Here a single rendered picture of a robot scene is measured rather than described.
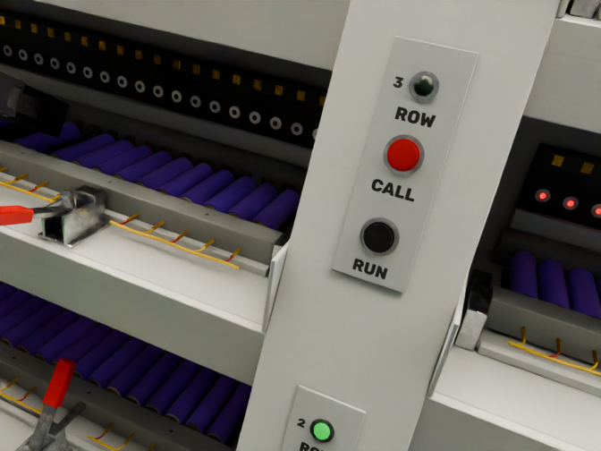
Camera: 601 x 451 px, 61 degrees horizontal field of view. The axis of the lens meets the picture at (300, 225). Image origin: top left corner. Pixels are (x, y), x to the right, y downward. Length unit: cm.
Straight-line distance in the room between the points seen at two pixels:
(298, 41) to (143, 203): 16
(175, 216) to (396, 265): 17
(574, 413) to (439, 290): 10
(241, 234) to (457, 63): 17
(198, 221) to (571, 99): 23
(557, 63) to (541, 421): 18
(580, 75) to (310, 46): 13
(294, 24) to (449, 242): 14
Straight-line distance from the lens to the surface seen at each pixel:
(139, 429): 46
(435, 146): 26
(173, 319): 33
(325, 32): 28
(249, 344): 31
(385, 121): 26
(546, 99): 27
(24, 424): 51
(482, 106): 26
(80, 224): 37
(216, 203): 39
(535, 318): 35
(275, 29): 29
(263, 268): 34
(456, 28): 27
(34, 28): 60
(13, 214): 34
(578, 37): 27
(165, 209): 37
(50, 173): 43
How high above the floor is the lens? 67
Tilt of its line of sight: 13 degrees down
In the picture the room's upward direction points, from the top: 15 degrees clockwise
